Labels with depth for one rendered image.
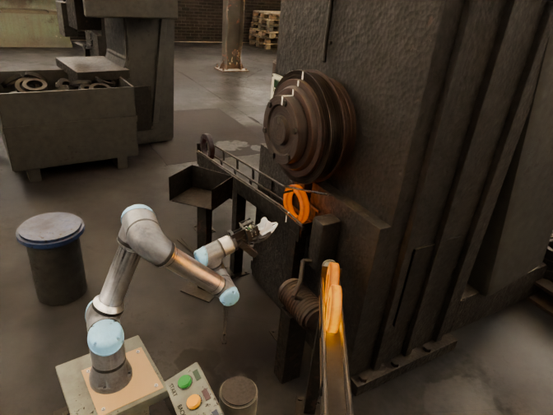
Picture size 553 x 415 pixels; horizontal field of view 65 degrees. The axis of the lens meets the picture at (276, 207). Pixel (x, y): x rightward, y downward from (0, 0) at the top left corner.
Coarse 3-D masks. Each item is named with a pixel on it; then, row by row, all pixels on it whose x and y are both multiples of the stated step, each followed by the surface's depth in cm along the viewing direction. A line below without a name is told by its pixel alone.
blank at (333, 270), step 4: (328, 264) 160; (332, 264) 154; (336, 264) 154; (328, 268) 158; (332, 268) 152; (336, 268) 152; (328, 272) 156; (332, 272) 150; (336, 272) 151; (328, 276) 159; (332, 276) 150; (336, 276) 150; (328, 280) 153; (332, 280) 149; (336, 280) 149; (328, 284) 151; (332, 284) 149; (336, 284) 149; (328, 288) 149
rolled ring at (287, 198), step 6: (294, 186) 195; (300, 186) 195; (294, 192) 196; (300, 192) 192; (288, 198) 204; (300, 198) 191; (306, 198) 192; (288, 204) 204; (300, 204) 192; (306, 204) 191; (288, 210) 204; (300, 210) 193; (306, 210) 192; (294, 216) 201; (300, 216) 194; (306, 216) 193
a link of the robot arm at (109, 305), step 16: (128, 208) 152; (144, 208) 151; (128, 224) 145; (128, 256) 152; (112, 272) 154; (128, 272) 155; (112, 288) 155; (96, 304) 158; (112, 304) 158; (96, 320) 156
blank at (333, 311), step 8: (336, 288) 139; (328, 296) 146; (336, 296) 136; (328, 304) 145; (336, 304) 135; (328, 312) 145; (336, 312) 134; (328, 320) 137; (336, 320) 135; (328, 328) 136; (336, 328) 136
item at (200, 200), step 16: (176, 176) 227; (192, 176) 240; (208, 176) 235; (224, 176) 231; (176, 192) 231; (192, 192) 237; (208, 192) 237; (224, 192) 224; (208, 208) 218; (208, 224) 235; (208, 240) 240; (192, 288) 255
